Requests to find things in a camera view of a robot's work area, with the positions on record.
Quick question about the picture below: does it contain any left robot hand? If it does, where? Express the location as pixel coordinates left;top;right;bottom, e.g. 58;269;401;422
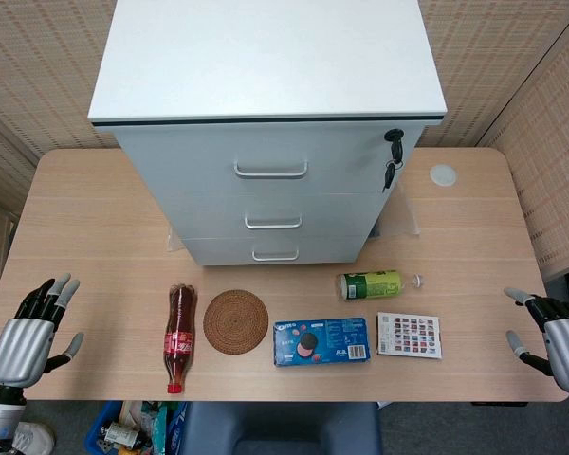
0;272;85;389

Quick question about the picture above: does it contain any grey round cable grommet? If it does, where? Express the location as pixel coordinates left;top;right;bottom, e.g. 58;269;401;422
429;163;458;187

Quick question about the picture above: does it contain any medium white drawer front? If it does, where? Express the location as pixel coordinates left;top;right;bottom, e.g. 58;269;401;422
158;191;391;239

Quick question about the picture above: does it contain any long silver drawer handle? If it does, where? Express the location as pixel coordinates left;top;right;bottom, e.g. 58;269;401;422
233;159;309;180

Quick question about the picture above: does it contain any medium silver drawer handle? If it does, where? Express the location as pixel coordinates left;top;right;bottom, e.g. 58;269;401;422
244;213;303;230

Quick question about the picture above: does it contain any white drawer cabinet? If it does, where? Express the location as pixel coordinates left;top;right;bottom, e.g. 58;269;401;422
87;0;448;267

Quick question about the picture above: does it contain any white sneaker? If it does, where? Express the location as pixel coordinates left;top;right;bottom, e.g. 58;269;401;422
8;421;57;455

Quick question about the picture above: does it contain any cola bottle red cap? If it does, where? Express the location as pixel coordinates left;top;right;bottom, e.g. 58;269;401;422
163;282;199;395

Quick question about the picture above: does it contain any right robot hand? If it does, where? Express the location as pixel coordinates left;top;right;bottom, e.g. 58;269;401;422
503;285;569;395

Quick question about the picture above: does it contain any round woven rattan coaster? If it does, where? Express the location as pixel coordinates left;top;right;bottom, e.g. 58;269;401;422
202;289;270;355

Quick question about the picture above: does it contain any empty green label bottle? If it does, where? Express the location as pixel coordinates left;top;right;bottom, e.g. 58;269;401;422
335;269;427;301

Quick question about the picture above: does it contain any dark blue chair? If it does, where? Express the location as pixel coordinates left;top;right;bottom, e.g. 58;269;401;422
182;401;383;455

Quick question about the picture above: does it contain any small white drawer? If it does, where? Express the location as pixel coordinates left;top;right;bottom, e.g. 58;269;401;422
181;233;372;267

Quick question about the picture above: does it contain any blue plastic storage bin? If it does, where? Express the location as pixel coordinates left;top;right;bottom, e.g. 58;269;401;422
83;401;191;455

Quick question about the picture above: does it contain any short silver drawer handle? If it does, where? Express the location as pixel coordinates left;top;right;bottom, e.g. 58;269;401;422
251;246;301;263

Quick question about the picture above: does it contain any blue Oreo cookie box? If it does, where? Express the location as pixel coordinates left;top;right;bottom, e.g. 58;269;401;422
272;317;373;368

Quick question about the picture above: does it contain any black hanging spare key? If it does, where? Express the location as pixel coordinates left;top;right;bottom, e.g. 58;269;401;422
381;160;404;194

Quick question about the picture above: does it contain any white picture card box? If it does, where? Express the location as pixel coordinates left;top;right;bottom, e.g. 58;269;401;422
376;311;443;362

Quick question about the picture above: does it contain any large white drawer front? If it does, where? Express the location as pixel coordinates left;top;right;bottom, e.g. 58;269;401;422
115;122;427;196

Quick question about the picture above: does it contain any black key in lock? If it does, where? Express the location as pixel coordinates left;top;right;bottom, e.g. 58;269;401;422
383;128;406;165

